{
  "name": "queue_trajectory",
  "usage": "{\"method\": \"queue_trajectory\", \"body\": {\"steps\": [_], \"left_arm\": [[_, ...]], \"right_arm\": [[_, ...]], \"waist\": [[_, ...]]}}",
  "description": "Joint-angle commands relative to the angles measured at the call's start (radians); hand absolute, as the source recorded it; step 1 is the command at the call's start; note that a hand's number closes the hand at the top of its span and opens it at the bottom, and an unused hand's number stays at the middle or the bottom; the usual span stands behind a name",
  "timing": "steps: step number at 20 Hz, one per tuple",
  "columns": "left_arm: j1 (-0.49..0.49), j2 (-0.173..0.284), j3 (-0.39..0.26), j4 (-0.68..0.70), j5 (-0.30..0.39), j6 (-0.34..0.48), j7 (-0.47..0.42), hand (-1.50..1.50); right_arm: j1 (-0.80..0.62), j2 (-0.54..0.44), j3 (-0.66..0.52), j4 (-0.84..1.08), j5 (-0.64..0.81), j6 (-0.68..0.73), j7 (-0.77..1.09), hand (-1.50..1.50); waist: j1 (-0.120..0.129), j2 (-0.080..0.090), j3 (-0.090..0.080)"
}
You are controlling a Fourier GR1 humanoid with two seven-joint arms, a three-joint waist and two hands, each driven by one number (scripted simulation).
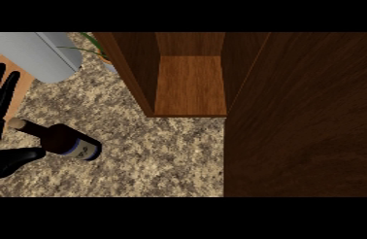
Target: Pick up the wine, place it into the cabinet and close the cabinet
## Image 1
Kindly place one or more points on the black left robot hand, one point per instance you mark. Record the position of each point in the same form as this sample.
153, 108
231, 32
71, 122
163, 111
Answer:
14, 160

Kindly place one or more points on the green potted plant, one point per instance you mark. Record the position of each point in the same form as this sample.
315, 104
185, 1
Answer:
98, 50

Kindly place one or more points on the dark wine bottle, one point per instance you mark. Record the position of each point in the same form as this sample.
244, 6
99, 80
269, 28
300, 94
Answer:
64, 141

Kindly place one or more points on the pale grey rounded appliance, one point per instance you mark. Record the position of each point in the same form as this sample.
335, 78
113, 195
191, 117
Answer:
41, 55

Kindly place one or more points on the open wooden cabinet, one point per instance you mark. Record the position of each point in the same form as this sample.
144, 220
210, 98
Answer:
189, 85

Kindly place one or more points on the dark wooden cabinet door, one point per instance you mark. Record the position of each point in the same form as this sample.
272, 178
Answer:
297, 119

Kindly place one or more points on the orange wooden board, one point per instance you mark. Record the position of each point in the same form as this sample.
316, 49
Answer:
20, 94

